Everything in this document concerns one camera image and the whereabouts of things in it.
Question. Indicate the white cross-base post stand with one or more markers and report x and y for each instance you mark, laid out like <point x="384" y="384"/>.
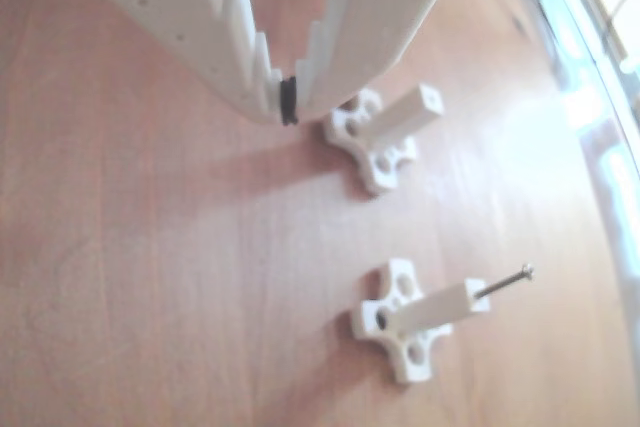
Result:
<point x="380" y="319"/>
<point x="385" y="167"/>

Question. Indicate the small metal screw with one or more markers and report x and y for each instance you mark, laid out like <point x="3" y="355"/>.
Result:
<point x="505" y="281"/>

